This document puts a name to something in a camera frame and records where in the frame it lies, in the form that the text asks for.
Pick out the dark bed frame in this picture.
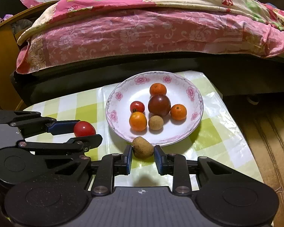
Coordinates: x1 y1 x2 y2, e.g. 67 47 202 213
9 50 284 107

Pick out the large dark red tomato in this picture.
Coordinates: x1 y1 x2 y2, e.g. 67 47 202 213
148 94 171 117

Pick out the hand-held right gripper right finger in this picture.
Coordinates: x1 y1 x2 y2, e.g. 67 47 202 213
154 145 230 195

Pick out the red cherry tomato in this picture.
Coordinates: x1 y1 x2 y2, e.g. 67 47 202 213
130 101 146 114
73 121 96 138

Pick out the pink floral blanket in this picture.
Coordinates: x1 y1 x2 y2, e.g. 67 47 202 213
15 0 284 74

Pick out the oval brown kiwi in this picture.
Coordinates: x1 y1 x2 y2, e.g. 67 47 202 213
132 137 155 159

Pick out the small orange mandarin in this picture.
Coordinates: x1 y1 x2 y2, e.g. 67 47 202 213
149 83 167 96

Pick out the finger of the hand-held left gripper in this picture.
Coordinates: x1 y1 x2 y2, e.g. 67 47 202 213
0 110 78 138
16 134 103 164

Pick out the green checkered tablecloth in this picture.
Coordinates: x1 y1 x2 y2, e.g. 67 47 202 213
22 71 264 192

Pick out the white floral-rim plate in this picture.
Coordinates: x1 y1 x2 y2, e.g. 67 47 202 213
105 71 203 146

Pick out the brown striped floor mat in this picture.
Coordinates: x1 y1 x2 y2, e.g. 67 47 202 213
237 104 284 227

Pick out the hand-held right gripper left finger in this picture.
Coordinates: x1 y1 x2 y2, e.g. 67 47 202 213
54 145 133 196

